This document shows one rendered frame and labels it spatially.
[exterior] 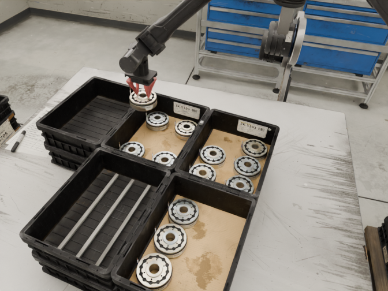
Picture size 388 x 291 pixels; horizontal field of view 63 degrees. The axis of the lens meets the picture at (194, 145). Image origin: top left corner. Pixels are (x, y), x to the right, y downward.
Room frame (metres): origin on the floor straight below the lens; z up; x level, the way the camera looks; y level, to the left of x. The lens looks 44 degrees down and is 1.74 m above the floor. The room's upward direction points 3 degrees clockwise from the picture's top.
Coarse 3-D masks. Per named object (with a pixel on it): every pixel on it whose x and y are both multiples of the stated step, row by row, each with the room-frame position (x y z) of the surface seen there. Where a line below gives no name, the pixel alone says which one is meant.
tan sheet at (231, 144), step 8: (216, 136) 1.02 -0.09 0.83; (224, 136) 1.03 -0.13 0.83; (232, 136) 1.03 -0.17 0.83; (208, 144) 0.97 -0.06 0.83; (216, 144) 0.97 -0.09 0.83; (224, 144) 0.98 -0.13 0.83; (232, 144) 0.98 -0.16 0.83; (240, 144) 0.98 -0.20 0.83; (232, 152) 0.93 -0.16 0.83; (240, 152) 0.93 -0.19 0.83; (232, 160) 0.89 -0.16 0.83; (264, 160) 0.90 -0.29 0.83; (224, 168) 0.84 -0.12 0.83; (232, 168) 0.84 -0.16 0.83; (224, 176) 0.80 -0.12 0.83; (256, 184) 0.77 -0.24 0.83
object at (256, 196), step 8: (224, 112) 1.07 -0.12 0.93; (248, 120) 1.03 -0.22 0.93; (256, 120) 1.03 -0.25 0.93; (200, 128) 0.96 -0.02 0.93; (192, 144) 0.86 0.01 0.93; (272, 144) 0.88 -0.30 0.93; (184, 152) 0.81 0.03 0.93; (272, 152) 0.84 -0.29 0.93; (184, 160) 0.78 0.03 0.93; (176, 168) 0.73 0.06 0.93; (264, 168) 0.76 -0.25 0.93; (192, 176) 0.70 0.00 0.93; (264, 176) 0.72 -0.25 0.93; (216, 184) 0.67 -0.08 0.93; (240, 192) 0.64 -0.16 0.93; (248, 192) 0.65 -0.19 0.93; (256, 192) 0.65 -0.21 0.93; (256, 200) 0.63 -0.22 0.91
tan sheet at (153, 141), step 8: (176, 120) 1.12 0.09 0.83; (144, 128) 1.05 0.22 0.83; (168, 128) 1.06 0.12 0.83; (136, 136) 1.00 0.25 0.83; (144, 136) 1.00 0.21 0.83; (152, 136) 1.00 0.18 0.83; (160, 136) 1.00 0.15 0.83; (168, 136) 1.01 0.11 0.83; (176, 136) 1.01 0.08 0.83; (144, 144) 0.95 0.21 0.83; (152, 144) 0.95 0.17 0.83; (160, 144) 0.95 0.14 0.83; (168, 144) 0.96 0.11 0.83; (176, 144) 0.96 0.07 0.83; (184, 144) 0.96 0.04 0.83; (176, 152) 0.91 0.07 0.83
